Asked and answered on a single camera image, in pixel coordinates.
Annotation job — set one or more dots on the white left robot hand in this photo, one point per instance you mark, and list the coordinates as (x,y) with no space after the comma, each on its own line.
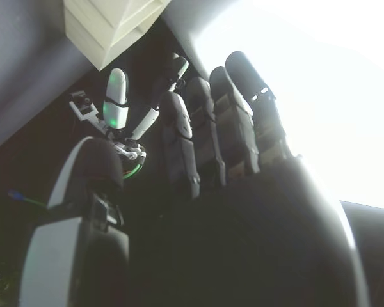
(243,240)

